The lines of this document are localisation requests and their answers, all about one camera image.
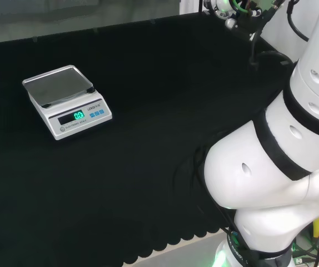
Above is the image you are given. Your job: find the white electronic balance, steel pan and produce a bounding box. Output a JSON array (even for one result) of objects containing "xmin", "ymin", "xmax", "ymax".
[{"xmin": 22, "ymin": 65, "xmax": 113, "ymax": 141}]

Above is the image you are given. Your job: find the black bench cloth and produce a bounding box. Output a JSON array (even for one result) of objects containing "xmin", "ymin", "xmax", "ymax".
[{"xmin": 0, "ymin": 11, "xmax": 298, "ymax": 267}]

